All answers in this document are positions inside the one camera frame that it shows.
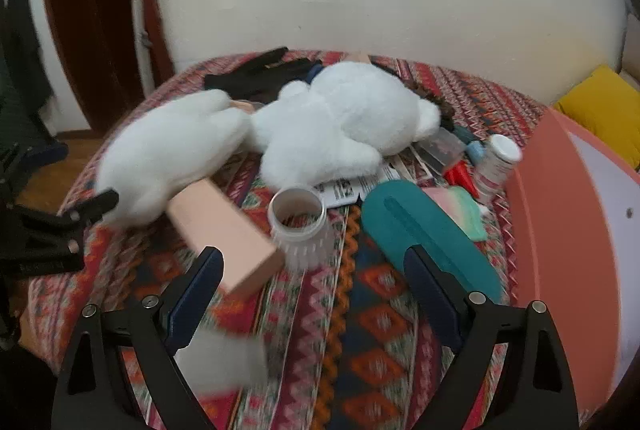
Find dark red door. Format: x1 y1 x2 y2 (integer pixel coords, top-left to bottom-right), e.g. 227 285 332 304
40 0 176 132

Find white plush toy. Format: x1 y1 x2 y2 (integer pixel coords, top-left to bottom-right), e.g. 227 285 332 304
97 89 253 228

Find white paper sheet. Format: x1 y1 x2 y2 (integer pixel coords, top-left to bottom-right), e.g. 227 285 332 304
174 329 269 396

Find clear plastic bag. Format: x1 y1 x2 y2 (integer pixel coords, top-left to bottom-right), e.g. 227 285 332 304
416 127 467 172

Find white wall pipe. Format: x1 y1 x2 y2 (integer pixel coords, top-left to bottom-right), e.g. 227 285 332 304
131 0 155 97

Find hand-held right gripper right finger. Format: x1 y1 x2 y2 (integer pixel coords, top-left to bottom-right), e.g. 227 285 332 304
405 245 581 430

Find large white plush bear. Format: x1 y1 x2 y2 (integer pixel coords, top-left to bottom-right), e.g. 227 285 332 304
250 62 442 192

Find white labelled bottle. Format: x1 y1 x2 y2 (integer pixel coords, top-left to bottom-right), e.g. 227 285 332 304
474 133 524 205

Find pink storage box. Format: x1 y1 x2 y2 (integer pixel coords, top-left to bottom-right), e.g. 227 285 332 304
506 107 640 412

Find yellow pillow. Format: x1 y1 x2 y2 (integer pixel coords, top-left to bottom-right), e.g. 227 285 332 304
552 65 640 169

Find red patterned blanket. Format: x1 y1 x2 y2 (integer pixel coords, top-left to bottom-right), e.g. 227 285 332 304
27 48 551 430

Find white ribbed open jar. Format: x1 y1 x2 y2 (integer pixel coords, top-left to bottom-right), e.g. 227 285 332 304
268 185 334 272

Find pink green gradient pouch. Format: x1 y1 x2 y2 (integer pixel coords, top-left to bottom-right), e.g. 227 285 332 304
424 187 489 242

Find teal zip case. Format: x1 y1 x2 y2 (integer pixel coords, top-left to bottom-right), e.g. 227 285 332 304
361 180 504 307

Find pink rectangular carton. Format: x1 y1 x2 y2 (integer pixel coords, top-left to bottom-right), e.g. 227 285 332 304
167 177 286 297

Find black cloth gloves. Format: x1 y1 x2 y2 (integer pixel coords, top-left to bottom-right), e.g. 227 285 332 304
202 46 324 105

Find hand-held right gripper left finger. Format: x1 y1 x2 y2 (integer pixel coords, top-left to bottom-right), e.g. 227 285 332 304
50 247 224 430

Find dark hanging clothes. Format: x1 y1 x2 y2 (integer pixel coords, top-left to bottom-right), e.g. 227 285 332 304
0 0 57 151

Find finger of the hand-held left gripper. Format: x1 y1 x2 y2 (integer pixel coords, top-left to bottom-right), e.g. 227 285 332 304
57 189 121 229
10 237 86 277

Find printed paper leaflet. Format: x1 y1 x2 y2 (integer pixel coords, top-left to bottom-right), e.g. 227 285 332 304
314 159 401 207

